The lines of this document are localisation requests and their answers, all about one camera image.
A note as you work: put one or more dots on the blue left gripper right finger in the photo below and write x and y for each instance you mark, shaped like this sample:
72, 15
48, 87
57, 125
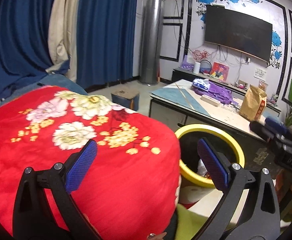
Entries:
216, 166

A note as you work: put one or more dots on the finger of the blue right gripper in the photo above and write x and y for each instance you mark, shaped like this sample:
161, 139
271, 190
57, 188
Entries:
276, 125

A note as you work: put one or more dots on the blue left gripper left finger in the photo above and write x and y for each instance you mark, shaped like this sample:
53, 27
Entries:
79, 164

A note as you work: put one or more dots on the yellow rimmed trash bin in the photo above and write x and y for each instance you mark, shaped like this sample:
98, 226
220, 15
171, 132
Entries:
191, 166

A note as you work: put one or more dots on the brown paper bag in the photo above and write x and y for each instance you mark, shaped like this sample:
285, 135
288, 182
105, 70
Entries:
253, 104

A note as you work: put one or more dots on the black tv cabinet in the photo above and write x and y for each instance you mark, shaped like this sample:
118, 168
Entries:
179, 74

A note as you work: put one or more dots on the red floral blanket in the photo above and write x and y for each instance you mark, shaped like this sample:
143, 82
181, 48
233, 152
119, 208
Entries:
130, 191

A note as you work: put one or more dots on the purple bag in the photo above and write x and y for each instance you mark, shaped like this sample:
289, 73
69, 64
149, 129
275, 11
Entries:
217, 92

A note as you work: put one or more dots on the white power strip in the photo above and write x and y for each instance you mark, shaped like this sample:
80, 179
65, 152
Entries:
210, 100

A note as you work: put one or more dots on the colourful picture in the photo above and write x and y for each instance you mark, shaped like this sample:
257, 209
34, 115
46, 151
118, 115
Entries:
219, 71

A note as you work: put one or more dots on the blue white tissue pack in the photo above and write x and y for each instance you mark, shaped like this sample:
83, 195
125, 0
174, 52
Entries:
201, 84

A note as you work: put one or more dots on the coffee table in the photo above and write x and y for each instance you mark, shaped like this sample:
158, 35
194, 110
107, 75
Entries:
177, 105

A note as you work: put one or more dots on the round mirror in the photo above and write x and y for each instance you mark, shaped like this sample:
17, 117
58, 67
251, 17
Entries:
205, 67

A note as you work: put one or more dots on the blue storage stool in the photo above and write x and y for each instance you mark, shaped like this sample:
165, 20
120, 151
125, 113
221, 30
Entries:
126, 97

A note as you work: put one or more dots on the blue sofa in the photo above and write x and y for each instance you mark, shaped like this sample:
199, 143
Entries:
49, 80

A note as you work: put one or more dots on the white vase red flowers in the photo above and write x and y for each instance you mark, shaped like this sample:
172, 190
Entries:
198, 56

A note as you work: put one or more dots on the purple box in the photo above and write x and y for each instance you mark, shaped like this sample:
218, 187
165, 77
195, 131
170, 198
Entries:
188, 63

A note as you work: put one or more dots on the silver tower air conditioner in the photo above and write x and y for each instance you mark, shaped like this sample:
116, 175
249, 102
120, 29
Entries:
149, 59

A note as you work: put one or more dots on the beige curtain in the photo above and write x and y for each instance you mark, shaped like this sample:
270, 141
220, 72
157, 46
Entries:
62, 37

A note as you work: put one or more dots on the blue curtain left panel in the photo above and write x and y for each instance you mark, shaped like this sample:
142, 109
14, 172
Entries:
24, 53

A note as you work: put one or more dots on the blue curtain panel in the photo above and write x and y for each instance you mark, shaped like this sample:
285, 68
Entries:
105, 41
24, 53

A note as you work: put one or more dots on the blue curtain right panel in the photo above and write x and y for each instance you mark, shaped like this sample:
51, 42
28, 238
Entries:
105, 41

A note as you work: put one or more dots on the black wall television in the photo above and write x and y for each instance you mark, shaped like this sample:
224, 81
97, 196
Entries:
238, 31

